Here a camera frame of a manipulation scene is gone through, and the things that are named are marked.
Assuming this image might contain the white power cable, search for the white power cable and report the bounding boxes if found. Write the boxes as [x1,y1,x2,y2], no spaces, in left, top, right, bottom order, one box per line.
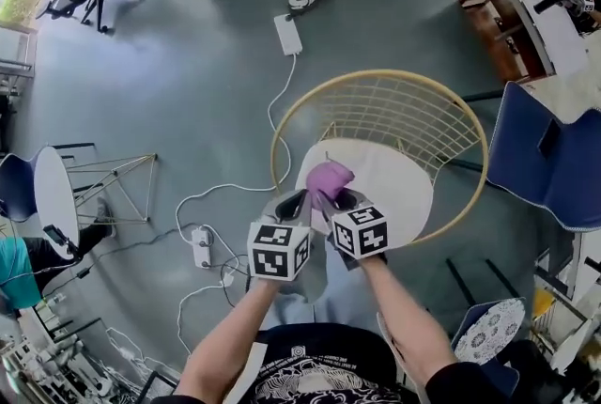
[174,53,299,249]
[175,280,237,357]

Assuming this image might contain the black power cable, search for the black power cable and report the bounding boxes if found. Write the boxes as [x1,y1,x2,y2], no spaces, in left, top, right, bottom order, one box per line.
[42,222,199,296]

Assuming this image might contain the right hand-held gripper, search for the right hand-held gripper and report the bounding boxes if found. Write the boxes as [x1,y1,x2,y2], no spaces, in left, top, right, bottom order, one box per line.
[312,187,391,272]

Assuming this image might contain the person's right forearm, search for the person's right forearm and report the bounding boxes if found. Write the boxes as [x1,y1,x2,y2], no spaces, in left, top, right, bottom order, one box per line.
[358,256,461,387]

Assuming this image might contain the gold wire round chair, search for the gold wire round chair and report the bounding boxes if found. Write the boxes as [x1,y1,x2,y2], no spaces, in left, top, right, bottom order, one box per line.
[270,69,491,249]

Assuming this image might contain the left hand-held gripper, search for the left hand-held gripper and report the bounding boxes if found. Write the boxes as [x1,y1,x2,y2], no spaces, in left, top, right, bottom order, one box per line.
[247,189,315,284]

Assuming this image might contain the white power strip with plugs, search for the white power strip with plugs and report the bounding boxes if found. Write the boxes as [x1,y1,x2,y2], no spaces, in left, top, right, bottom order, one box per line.
[190,225,214,271]

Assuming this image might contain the person's blue jeans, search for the person's blue jeans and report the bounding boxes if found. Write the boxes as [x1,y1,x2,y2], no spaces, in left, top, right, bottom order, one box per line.
[271,234,384,335]

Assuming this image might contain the black device on stand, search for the black device on stand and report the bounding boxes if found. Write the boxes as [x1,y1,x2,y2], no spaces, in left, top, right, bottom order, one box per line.
[41,224,80,258]

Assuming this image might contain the white-topped wooden table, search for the white-topped wooden table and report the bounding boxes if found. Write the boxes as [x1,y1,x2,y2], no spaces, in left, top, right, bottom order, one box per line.
[461,0,591,85]

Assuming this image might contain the white round cushion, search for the white round cushion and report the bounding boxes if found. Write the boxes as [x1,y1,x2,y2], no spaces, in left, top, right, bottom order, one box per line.
[294,137,435,251]

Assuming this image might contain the person's black printed shirt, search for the person's black printed shirt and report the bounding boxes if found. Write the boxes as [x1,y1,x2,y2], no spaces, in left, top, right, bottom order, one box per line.
[162,321,522,404]

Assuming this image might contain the person's left forearm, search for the person's left forearm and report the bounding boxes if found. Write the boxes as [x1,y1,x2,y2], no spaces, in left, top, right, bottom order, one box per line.
[173,275,284,404]

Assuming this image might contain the cluttered metal rack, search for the cluttered metal rack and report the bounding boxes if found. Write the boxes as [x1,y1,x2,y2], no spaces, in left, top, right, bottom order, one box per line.
[0,311,115,404]

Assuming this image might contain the grey metal shelf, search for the grey metal shelf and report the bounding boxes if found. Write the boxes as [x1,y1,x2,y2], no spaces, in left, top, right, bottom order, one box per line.
[0,26,38,146]

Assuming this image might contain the black metal leg frame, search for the black metal leg frame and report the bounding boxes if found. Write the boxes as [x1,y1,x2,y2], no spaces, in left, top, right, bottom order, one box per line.
[444,257,512,306]

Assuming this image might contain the purple knitted sock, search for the purple knitted sock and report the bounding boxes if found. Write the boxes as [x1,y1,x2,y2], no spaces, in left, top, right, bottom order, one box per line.
[304,160,356,211]

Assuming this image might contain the blue upholstered chair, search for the blue upholstered chair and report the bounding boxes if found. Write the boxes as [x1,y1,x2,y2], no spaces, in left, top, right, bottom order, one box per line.
[0,152,39,225]
[462,80,601,233]

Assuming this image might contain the round white gold-wire table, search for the round white gold-wire table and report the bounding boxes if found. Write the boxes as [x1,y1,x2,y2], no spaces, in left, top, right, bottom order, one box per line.
[33,145,159,249]

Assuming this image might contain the white desk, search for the white desk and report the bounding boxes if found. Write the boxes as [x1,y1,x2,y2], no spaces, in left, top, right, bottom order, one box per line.
[517,57,601,124]

